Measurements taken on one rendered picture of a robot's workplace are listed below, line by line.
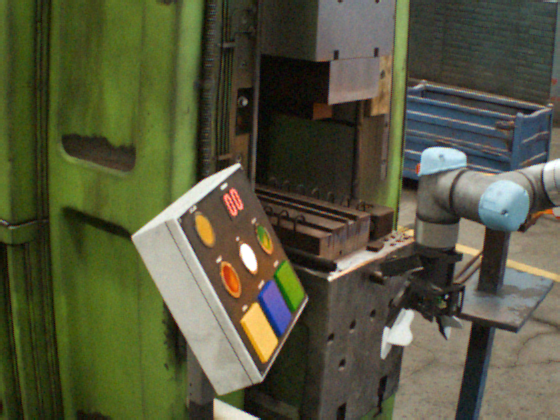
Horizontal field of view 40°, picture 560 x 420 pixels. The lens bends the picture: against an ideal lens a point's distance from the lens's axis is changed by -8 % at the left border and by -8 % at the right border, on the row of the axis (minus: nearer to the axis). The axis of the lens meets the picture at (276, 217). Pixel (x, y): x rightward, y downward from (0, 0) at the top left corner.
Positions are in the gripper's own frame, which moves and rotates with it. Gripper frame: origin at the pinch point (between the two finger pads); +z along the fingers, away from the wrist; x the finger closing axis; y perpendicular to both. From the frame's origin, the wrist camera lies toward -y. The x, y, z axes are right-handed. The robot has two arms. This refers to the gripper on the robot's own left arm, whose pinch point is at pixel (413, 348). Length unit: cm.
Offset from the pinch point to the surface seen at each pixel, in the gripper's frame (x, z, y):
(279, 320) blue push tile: -21.6, -6.2, -9.8
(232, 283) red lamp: -31.6, -15.3, -7.8
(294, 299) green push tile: -14.1, -5.9, -16.8
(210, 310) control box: -37.2, -13.2, -4.3
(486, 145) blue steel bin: 317, 48, -279
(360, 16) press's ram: 21, -53, -48
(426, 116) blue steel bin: 298, 36, -323
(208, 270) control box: -36.5, -18.6, -6.4
